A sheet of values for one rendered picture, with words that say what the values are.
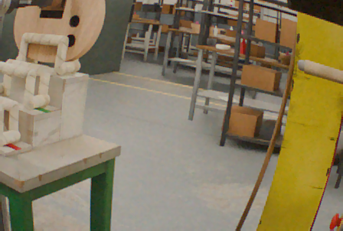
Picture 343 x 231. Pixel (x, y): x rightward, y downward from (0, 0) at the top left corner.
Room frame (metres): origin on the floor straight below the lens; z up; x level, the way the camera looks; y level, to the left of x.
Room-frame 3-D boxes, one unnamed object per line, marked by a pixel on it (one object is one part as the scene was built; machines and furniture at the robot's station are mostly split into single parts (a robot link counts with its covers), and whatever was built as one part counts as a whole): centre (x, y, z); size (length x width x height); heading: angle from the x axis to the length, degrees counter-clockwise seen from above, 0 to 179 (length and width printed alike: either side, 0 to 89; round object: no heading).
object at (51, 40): (1.51, 0.40, 1.20); 0.20 x 0.03 x 0.03; 71
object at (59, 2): (1.54, 0.39, 1.31); 0.10 x 0.03 x 0.05; 71
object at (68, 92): (1.54, 0.38, 1.02); 0.27 x 0.15 x 0.17; 72
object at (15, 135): (1.22, 0.40, 0.96); 0.11 x 0.03 x 0.03; 162
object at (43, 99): (1.37, 0.35, 1.04); 0.11 x 0.03 x 0.03; 162
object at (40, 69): (1.44, 0.42, 1.12); 0.20 x 0.03 x 0.03; 71
